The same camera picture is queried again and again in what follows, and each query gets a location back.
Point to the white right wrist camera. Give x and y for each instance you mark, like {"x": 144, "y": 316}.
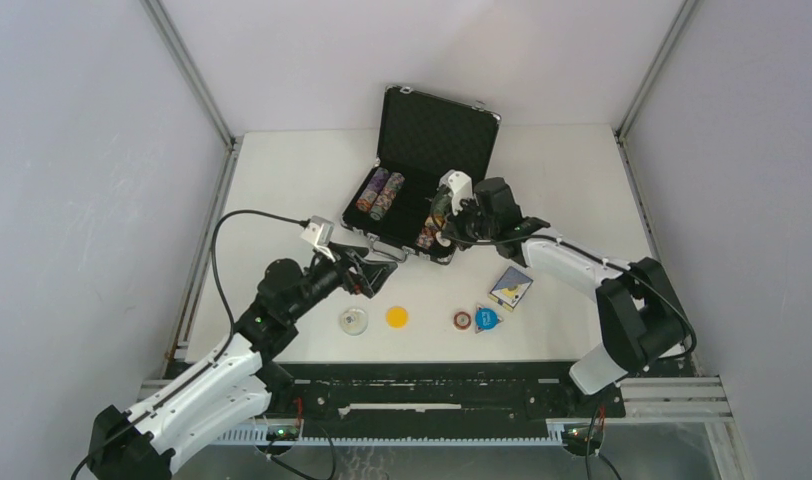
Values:
{"x": 457, "y": 187}

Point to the red round poker chip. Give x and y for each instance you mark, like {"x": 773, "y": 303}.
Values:
{"x": 462, "y": 320}

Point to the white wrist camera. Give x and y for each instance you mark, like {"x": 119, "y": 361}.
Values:
{"x": 318, "y": 232}
{"x": 457, "y": 187}

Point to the playing card deck box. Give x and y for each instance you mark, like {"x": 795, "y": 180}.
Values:
{"x": 510, "y": 288}

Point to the green yellow chip stack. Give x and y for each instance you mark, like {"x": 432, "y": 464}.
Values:
{"x": 439, "y": 205}

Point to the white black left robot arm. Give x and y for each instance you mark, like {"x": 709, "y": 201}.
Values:
{"x": 237, "y": 380}

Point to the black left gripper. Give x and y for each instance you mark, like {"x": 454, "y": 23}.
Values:
{"x": 368, "y": 276}

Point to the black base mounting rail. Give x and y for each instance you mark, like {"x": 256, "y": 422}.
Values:
{"x": 437, "y": 401}

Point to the yellow round button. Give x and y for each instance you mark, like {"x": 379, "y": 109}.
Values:
{"x": 397, "y": 317}

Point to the orange blue chip stack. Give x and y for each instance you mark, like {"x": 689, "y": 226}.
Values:
{"x": 427, "y": 237}

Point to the purple orange chip stack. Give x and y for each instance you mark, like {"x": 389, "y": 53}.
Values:
{"x": 372, "y": 189}

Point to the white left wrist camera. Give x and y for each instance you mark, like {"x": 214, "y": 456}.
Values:
{"x": 318, "y": 232}

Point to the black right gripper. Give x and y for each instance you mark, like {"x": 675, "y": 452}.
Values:
{"x": 466, "y": 206}

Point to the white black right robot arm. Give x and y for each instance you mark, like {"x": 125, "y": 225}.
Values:
{"x": 640, "y": 316}

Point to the black poker set case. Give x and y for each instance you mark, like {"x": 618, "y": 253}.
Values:
{"x": 422, "y": 136}

